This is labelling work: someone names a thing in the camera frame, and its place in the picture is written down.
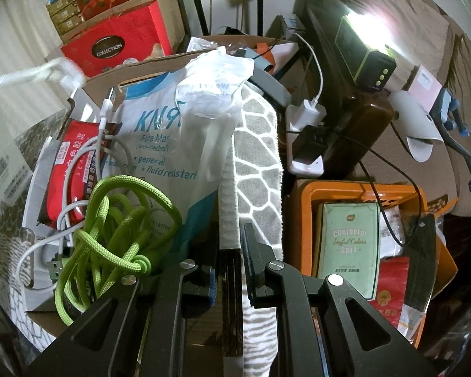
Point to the red packet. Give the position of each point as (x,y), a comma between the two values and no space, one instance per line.
(68,172)

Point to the pale green box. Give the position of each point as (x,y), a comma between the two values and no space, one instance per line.
(347,243)

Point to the white and brown cardboard box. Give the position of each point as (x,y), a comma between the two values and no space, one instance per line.
(157,68)

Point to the blue white face mask packet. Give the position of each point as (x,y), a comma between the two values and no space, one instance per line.
(153,145)

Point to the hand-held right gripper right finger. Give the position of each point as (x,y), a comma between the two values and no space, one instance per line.
(249,273)

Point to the white curtain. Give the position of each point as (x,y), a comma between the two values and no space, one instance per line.
(15,27)

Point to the white charger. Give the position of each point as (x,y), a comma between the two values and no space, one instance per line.
(312,112)

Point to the white slipper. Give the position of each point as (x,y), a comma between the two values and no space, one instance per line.
(412,121)

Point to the brown sofa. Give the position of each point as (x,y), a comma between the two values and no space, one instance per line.
(416,172)

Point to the white blue small box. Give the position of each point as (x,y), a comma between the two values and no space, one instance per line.
(292,23)

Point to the grey flat object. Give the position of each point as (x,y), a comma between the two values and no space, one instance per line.
(272,86)

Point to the blue grey plastic tool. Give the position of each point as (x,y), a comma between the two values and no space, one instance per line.
(449,106)

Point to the pink small box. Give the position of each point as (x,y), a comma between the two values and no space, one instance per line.
(426,86)

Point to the red envelope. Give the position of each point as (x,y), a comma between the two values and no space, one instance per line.
(392,286)

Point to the white labelled box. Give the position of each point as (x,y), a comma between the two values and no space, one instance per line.
(6,165)

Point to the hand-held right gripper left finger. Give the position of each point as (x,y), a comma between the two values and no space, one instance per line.
(210,288)

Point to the black power adapter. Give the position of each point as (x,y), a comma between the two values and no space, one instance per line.
(308,143)

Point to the red collection gift box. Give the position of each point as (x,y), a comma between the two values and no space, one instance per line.
(141,27)

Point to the stack of yellow boxes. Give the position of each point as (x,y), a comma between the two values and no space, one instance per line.
(64,19)

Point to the white power strip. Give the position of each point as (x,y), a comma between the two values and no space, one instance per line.
(304,169)

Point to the black flat panel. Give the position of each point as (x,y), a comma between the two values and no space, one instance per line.
(420,259)

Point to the white plastic bag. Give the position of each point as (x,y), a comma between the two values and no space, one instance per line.
(208,125)

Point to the white grey patterned blanket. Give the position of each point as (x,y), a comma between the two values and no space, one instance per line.
(255,157)

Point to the dark wooden side table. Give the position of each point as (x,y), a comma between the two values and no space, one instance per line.
(361,125)

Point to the orange plastic basket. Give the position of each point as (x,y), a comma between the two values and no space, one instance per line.
(302,204)

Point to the green black lantern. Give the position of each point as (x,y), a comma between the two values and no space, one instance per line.
(357,47)

